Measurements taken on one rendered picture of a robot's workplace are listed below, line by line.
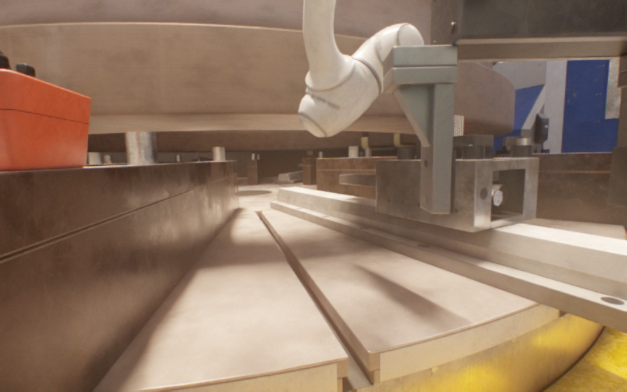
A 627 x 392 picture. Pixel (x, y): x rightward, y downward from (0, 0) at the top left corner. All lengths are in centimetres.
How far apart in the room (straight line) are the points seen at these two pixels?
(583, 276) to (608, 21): 82
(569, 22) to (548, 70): 669
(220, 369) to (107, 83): 88
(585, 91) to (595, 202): 335
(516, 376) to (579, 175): 136
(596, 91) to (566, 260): 447
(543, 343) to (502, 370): 18
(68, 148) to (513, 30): 60
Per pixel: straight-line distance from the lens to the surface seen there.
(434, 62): 21
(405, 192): 119
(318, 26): 60
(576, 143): 541
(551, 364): 126
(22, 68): 71
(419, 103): 21
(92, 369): 70
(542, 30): 23
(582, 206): 222
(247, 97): 107
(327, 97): 62
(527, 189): 126
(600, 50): 29
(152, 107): 111
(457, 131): 129
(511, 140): 326
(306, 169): 441
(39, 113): 58
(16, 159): 56
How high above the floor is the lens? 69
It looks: 7 degrees down
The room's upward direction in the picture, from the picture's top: 1 degrees counter-clockwise
